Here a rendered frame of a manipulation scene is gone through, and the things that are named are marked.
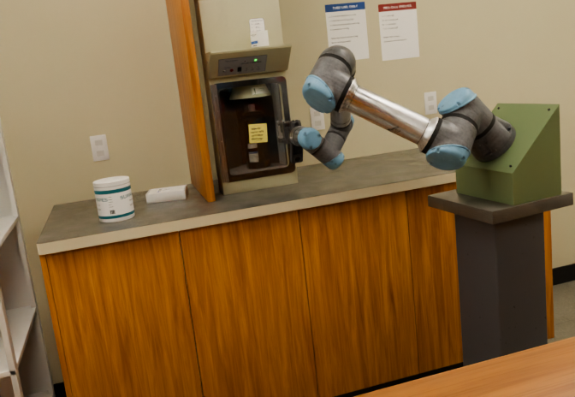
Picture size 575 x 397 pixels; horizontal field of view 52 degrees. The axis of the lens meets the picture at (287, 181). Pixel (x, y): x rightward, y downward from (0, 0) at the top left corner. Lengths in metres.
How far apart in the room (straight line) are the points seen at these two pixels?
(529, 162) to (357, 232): 0.75
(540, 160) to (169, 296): 1.33
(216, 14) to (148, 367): 1.35
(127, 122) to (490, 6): 1.96
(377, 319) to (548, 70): 1.82
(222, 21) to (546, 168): 1.30
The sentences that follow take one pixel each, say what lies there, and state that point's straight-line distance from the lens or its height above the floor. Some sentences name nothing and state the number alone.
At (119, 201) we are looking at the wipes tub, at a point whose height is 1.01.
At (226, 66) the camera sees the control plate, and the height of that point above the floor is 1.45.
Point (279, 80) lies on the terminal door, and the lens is 2.44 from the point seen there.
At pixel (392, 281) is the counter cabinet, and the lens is 2.47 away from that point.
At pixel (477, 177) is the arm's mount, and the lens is 2.01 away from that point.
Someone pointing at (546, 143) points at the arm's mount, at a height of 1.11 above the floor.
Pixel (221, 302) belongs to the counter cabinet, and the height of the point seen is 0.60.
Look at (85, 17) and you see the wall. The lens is 2.81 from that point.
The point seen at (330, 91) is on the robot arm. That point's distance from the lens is 1.78.
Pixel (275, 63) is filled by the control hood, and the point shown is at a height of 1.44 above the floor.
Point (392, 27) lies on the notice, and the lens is 3.13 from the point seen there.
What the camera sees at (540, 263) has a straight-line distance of 2.12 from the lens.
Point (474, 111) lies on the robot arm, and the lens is 1.89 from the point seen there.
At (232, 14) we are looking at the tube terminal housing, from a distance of 2.43.
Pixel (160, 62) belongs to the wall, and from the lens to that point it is 2.81.
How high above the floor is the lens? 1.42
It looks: 11 degrees down
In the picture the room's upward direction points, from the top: 6 degrees counter-clockwise
